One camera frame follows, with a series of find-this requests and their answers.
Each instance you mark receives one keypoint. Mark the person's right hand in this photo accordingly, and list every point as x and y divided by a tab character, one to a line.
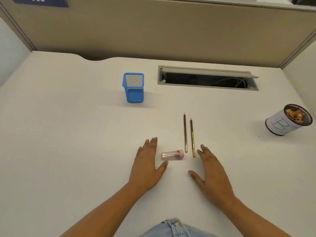
214	180

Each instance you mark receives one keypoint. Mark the person's left hand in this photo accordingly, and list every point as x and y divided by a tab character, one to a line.
145	170

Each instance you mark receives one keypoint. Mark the pink clear pencil sharpener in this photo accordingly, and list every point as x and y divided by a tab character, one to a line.
172	155

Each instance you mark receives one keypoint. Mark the black yellow striped pencil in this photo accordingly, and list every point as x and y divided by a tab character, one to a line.
185	133
192	135

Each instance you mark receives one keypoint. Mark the blue mesh pen holder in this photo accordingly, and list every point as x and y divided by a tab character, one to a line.
134	96

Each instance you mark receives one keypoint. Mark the person's right forearm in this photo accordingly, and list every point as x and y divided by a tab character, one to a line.
247	219

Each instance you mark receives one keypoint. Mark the person's left forearm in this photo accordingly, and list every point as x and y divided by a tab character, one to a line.
103	214

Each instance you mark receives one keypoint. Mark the light blue jeans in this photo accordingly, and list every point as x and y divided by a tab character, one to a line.
172	230

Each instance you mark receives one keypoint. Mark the black mesh cup white label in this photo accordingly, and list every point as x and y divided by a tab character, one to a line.
279	123

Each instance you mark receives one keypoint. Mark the white side divider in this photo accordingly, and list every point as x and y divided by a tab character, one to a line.
10	51
303	78

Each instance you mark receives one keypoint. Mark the wide beige partition panel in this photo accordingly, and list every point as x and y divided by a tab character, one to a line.
172	29

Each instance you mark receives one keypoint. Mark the blue number sign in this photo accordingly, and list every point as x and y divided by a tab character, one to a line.
49	2

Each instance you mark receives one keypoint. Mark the black mesh office chair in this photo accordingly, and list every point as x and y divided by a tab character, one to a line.
303	0

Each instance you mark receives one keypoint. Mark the grey partition post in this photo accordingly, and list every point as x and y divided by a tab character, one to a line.
18	27
296	50

